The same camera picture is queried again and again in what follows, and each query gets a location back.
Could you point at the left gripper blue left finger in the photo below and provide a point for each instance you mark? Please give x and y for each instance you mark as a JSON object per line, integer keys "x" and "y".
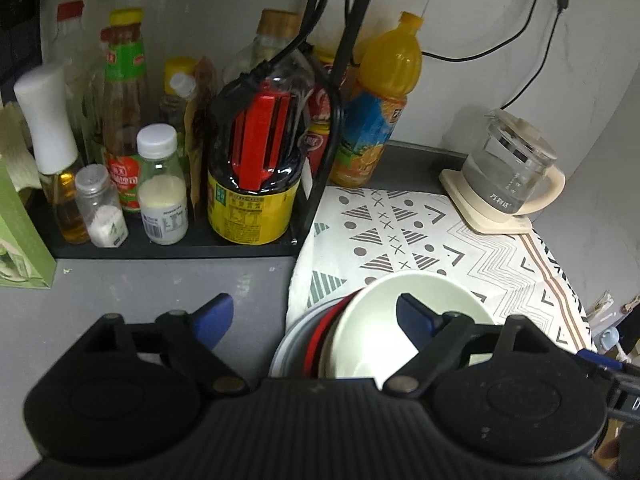
{"x": 212, "y": 321}

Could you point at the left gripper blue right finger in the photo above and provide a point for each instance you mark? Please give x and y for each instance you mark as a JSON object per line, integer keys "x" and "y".
{"x": 419, "y": 323}

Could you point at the pale green ceramic bowl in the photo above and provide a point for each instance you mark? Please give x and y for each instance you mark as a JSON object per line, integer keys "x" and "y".
{"x": 368, "y": 342}

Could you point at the cream white bowl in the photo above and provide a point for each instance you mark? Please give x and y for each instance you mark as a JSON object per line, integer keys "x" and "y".
{"x": 324, "y": 360}

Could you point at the white bakery print plate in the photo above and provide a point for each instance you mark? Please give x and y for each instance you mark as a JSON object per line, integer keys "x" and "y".
{"x": 288, "y": 360}

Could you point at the patterned table cloth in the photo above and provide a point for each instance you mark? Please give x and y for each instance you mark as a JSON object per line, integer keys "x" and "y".
{"x": 359, "y": 235}

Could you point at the cream kettle base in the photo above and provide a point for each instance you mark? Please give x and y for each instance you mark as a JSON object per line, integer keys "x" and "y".
{"x": 477, "y": 214}

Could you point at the white cap powder bottle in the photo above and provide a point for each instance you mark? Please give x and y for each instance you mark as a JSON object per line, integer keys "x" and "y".
{"x": 161, "y": 189}

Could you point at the small glass salt shaker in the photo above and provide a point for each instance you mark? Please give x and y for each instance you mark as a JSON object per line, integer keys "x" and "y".
{"x": 98, "y": 203}

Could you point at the green cardboard box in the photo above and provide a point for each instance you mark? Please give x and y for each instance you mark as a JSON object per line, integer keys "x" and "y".
{"x": 25, "y": 259}

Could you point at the dark soy sauce jug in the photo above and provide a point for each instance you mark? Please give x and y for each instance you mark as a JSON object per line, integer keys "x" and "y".
{"x": 256, "y": 165}

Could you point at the red drink can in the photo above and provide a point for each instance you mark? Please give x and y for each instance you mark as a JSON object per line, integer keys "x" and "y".
{"x": 317, "y": 133}

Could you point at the green label sauce bottle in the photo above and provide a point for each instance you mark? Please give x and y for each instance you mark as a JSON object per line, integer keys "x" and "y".
{"x": 126, "y": 107}

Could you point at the orange juice bottle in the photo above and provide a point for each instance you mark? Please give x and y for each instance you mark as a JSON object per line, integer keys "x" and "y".
{"x": 388, "y": 71}

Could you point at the white top oil bottle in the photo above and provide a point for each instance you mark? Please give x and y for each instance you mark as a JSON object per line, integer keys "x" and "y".
{"x": 42, "y": 97}

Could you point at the wooden cap glass bottle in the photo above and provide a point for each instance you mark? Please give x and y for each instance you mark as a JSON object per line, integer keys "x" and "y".
{"x": 275, "y": 30}

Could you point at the red cap clear bottle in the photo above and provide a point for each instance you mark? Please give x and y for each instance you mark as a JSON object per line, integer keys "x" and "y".
{"x": 73, "y": 49}

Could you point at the glass kettle with cream handle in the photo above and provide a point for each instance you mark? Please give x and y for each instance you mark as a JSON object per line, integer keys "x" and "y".
{"x": 512, "y": 171}

